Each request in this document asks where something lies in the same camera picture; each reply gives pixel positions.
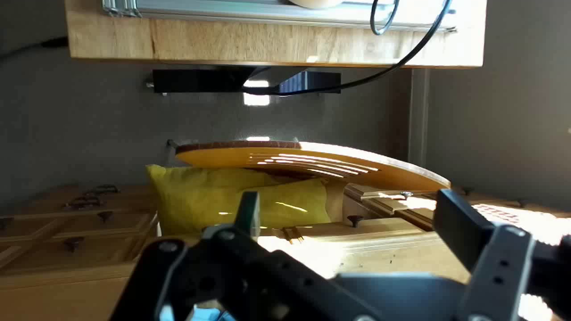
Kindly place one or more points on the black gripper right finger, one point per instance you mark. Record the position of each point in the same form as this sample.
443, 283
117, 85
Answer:
504, 263

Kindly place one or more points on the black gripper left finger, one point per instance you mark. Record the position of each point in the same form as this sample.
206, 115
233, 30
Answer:
229, 267

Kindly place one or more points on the yellow seat cushion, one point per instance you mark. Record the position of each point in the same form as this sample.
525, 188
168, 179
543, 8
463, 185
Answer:
190, 199

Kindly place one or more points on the black device under table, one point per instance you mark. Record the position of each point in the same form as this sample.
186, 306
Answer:
238, 80

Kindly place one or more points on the wooden side table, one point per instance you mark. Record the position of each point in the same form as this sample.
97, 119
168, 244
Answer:
95, 35

